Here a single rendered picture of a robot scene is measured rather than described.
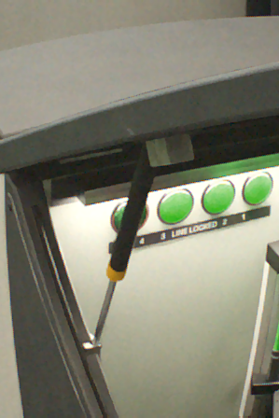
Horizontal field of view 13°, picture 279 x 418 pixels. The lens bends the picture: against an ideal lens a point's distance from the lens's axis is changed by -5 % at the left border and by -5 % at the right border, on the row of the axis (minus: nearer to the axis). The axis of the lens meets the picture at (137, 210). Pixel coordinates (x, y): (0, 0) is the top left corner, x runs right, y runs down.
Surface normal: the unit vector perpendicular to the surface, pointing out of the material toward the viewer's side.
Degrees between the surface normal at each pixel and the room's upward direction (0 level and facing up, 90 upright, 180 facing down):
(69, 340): 43
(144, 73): 0
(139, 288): 90
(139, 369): 90
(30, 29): 90
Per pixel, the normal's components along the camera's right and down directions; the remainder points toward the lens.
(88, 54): 0.03, -0.87
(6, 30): 0.32, 0.48
